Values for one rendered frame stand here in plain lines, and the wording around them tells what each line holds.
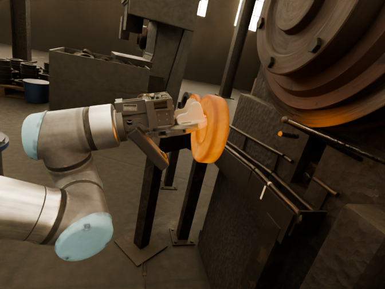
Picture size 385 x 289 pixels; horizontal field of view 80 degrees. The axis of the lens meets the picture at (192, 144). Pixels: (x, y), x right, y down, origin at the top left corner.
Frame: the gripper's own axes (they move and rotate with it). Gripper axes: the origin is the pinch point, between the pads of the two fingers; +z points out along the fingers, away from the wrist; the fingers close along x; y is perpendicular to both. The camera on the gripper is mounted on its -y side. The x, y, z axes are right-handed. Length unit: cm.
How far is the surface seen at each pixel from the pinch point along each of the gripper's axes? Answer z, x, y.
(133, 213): -29, 72, -79
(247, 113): 26.4, 33.3, -11.1
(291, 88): 17.3, -4.8, 6.3
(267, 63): 13.1, -1.5, 11.6
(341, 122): 20.0, -16.2, 1.9
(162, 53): 27, 284, 4
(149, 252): -22, 41, -80
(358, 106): 20.9, -18.0, 5.1
